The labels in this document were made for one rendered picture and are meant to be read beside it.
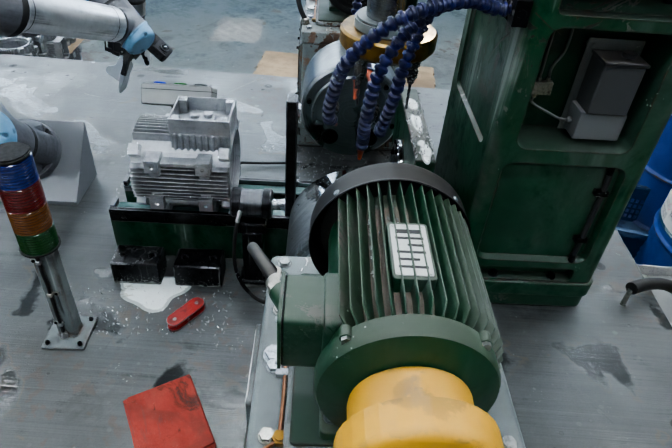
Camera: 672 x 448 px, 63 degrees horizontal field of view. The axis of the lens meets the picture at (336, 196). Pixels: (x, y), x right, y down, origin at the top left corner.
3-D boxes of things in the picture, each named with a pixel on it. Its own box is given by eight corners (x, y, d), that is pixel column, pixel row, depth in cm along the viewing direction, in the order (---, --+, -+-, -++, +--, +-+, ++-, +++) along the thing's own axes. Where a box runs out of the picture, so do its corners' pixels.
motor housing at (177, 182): (242, 174, 132) (239, 103, 121) (231, 225, 117) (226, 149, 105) (158, 170, 131) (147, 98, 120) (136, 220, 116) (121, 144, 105)
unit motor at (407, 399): (417, 377, 87) (476, 152, 61) (453, 634, 60) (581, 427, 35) (255, 370, 86) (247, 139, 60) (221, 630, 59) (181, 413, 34)
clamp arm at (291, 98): (298, 208, 111) (302, 94, 96) (297, 217, 108) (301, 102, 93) (281, 207, 111) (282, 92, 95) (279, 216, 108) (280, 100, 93)
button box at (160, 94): (217, 108, 140) (217, 87, 139) (211, 107, 133) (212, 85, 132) (149, 105, 139) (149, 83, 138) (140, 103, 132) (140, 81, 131)
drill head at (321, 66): (385, 100, 169) (396, 21, 154) (396, 167, 140) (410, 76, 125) (304, 96, 168) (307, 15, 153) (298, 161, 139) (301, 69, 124)
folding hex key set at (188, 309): (174, 334, 108) (173, 327, 107) (164, 325, 109) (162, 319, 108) (208, 308, 114) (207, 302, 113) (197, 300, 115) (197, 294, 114)
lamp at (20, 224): (59, 214, 92) (52, 193, 90) (44, 237, 88) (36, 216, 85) (22, 212, 92) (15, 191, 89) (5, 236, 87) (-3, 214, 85)
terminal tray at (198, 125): (237, 127, 119) (236, 98, 115) (230, 154, 111) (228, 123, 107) (182, 124, 119) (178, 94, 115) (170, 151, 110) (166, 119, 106)
